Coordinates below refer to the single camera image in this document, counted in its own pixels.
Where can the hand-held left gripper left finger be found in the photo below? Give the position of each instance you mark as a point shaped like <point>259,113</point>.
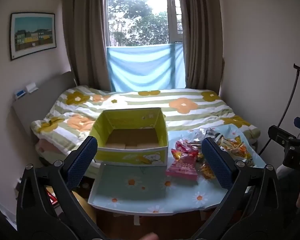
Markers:
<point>81,165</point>

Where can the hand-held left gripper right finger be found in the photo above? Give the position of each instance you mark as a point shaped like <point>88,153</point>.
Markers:
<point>216,166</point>

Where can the small orange snack packet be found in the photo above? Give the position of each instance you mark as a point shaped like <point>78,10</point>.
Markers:
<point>207,170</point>

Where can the golden yellow snack packet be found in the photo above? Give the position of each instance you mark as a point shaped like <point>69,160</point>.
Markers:
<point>231,143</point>

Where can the yellow orange snack packet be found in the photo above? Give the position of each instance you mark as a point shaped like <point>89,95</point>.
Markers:
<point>242,158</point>

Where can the silver snack packet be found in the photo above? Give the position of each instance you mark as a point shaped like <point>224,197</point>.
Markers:
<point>210,135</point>

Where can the pink red snack packet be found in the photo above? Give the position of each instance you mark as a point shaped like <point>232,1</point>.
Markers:
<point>183,156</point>

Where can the pale pink boxy pack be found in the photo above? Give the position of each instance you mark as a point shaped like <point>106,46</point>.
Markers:
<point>181,173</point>

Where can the red white snack packet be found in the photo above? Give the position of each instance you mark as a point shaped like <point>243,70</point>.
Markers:
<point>182,145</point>

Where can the yellow green cardboard box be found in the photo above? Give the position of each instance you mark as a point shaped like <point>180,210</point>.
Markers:
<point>132,140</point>

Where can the pink bed sheet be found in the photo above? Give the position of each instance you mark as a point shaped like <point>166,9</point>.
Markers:
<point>48,150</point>

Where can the red object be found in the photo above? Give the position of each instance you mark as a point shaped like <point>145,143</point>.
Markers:
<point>52,196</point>

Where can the daisy print tablecloth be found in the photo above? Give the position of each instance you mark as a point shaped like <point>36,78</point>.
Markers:
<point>130,187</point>

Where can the striped floral blanket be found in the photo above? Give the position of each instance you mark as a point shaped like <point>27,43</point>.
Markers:
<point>180,107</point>

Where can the grey bed headboard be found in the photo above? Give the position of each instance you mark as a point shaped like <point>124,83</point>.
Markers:
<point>37,107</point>

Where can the white table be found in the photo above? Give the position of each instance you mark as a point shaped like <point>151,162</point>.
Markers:
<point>140,213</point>

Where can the small white holder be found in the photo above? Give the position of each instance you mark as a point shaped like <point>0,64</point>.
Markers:
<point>31,87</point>

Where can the small blue white box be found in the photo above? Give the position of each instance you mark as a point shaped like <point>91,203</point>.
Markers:
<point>20,94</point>

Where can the light blue cloth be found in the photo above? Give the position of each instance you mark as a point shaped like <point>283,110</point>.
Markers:
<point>145,67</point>

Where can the brown curtain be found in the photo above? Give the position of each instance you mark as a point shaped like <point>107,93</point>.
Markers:
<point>87,35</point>
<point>202,35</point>

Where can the window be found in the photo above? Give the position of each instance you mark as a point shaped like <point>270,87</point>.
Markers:
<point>140,15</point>

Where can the framed wall picture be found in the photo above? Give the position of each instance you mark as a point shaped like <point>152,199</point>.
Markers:
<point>32,36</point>

